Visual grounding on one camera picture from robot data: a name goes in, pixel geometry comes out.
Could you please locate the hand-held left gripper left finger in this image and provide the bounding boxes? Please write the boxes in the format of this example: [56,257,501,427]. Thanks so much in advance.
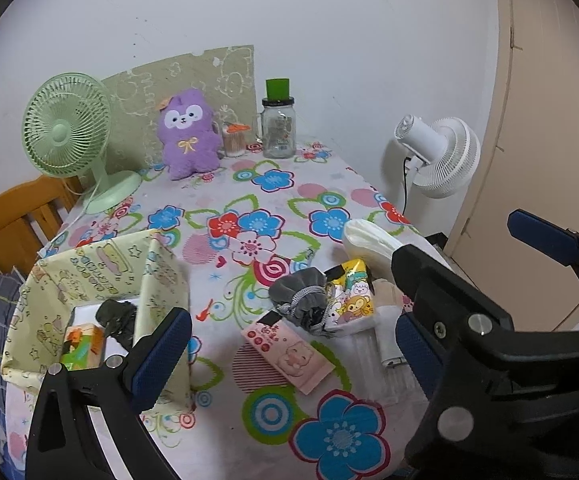
[24,306,194,480]

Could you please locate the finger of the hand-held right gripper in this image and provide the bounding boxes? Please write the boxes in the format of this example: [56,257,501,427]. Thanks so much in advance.
[391,244,579,380]
[507,208,579,313]

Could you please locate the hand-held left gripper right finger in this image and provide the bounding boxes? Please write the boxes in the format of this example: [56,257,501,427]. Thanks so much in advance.
[396,311,579,480]

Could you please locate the beige soft cloth roll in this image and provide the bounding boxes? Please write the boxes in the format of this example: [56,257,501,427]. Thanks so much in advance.
[372,279,407,372]

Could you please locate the yellow patterned storage box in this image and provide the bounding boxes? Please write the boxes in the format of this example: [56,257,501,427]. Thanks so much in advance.
[0,229,194,413]

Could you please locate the yellow cartoon packet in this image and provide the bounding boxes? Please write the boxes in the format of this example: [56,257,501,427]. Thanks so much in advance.
[325,257,374,328]

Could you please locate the white towel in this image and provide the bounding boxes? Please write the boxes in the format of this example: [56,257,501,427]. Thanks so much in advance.
[343,219,420,281]

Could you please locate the pink tissue packet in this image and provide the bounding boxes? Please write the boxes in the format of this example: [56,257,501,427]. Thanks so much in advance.
[240,324,335,395]

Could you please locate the grey drawstring pouch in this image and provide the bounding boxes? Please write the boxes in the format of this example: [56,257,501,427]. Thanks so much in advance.
[268,267,329,335]

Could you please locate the black cloth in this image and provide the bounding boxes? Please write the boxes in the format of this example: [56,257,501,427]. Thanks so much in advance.
[96,299,139,348]

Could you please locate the orange and green packet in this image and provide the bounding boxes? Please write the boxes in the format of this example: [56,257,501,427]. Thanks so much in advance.
[60,325,106,371]

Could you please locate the white paper box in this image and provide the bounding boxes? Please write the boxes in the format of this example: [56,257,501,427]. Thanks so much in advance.
[72,302,105,331]

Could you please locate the white standing fan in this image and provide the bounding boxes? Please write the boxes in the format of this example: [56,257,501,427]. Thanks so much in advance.
[394,114,481,200]

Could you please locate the beige door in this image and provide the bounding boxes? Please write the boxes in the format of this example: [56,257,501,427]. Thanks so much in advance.
[442,0,579,333]

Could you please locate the floral tablecloth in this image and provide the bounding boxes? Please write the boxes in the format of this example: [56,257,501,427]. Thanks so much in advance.
[4,139,450,480]

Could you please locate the purple plush toy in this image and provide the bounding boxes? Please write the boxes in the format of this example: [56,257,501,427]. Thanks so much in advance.
[157,87,223,182]

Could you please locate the cotton swab jar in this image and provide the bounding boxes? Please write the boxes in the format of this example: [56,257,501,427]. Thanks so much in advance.
[222,120,248,159]

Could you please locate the glass mug jar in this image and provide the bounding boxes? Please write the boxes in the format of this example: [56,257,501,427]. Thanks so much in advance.
[254,95,297,160]

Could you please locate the green desk fan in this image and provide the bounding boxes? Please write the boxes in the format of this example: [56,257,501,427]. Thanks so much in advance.
[23,73,143,216]

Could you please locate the green patterned board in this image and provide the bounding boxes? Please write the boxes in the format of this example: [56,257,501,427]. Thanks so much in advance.
[100,45,256,171]

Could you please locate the green plastic cup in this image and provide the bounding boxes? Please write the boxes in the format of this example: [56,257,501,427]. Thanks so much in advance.
[264,78,291,101]

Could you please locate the black fan cable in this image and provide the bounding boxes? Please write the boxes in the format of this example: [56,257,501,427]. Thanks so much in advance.
[400,156,413,217]

